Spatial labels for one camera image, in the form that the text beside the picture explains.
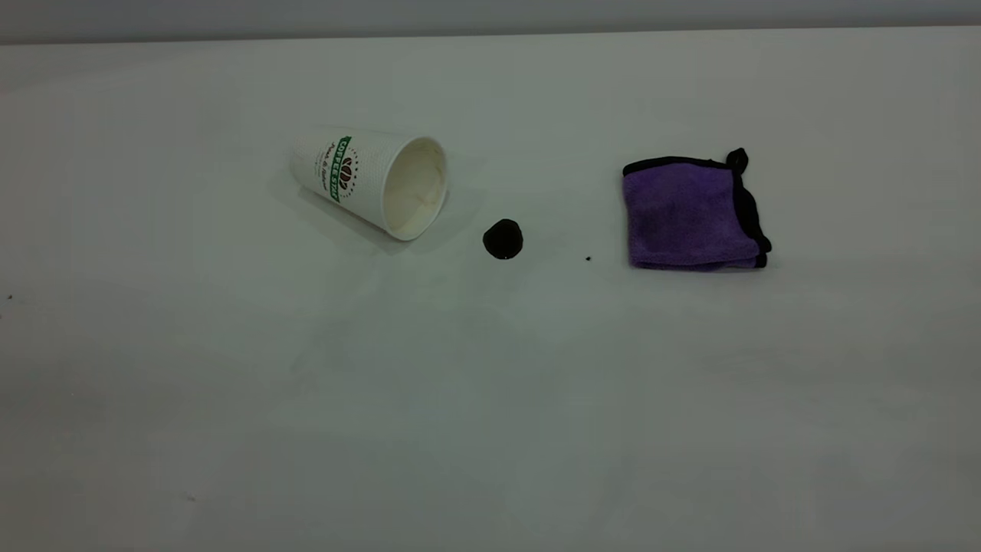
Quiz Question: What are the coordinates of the white paper coffee cup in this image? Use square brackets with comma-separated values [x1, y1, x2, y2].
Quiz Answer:
[290, 127, 449, 242]

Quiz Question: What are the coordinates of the black liquid spill blob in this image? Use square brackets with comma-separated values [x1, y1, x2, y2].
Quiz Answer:
[483, 218, 524, 261]

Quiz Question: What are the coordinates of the purple cloth with black trim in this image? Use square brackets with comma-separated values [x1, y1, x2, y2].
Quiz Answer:
[622, 148, 773, 271]

